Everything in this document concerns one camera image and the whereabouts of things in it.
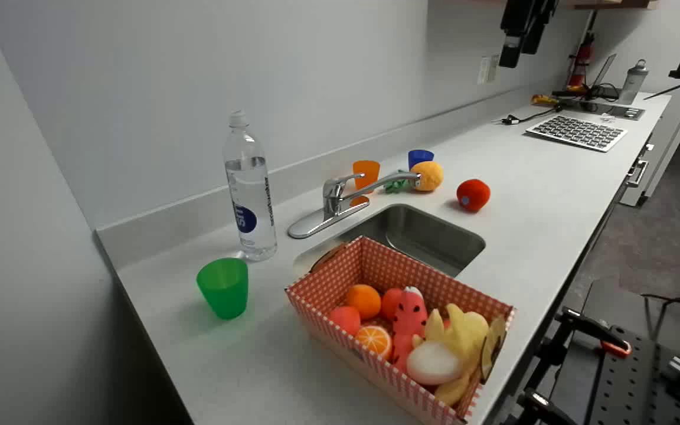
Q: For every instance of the green plastic cup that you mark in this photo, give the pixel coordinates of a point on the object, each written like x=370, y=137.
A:
x=223, y=290

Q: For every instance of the chrome sink faucet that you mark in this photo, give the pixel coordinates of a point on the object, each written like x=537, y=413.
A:
x=331, y=206

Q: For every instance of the orange plastic cup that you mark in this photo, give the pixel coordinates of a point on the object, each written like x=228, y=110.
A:
x=366, y=173

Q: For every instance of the clear plastic water bottle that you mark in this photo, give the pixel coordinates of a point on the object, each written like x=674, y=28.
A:
x=251, y=198

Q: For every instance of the orange toy fruit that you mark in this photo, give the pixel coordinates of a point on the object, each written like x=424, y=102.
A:
x=364, y=302

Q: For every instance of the orange plush pineapple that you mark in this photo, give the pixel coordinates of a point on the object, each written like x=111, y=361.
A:
x=429, y=176

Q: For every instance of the red bottle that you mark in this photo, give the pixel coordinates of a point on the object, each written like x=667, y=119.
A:
x=581, y=60

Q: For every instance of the black perforated cart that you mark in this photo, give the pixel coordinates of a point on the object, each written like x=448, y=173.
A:
x=639, y=387

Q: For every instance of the blue plastic cup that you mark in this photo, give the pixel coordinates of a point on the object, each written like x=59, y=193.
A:
x=421, y=156

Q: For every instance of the grey computer keyboard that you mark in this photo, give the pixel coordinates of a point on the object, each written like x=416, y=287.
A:
x=578, y=133

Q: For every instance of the red plush fruit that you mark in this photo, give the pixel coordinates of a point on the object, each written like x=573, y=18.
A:
x=474, y=195

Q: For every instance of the yellow banana plush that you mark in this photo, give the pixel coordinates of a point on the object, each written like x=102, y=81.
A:
x=460, y=331

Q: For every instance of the stainless steel sink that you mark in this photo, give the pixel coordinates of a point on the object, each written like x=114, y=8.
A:
x=427, y=237

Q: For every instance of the silver metal bottle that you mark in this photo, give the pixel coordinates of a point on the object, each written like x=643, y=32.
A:
x=633, y=83

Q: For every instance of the white toy onion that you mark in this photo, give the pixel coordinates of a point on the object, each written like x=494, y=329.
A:
x=434, y=364

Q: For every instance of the black clamp orange tip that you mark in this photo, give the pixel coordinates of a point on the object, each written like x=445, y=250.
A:
x=591, y=325

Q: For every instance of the halved orange toy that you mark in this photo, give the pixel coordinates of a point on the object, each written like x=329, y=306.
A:
x=373, y=342

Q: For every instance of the red watermelon plush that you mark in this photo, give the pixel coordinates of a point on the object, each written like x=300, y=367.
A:
x=409, y=316

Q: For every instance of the red checkered cardboard basket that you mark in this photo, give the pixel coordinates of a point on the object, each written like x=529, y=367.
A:
x=389, y=269

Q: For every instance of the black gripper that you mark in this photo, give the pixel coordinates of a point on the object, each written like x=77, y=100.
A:
x=529, y=8

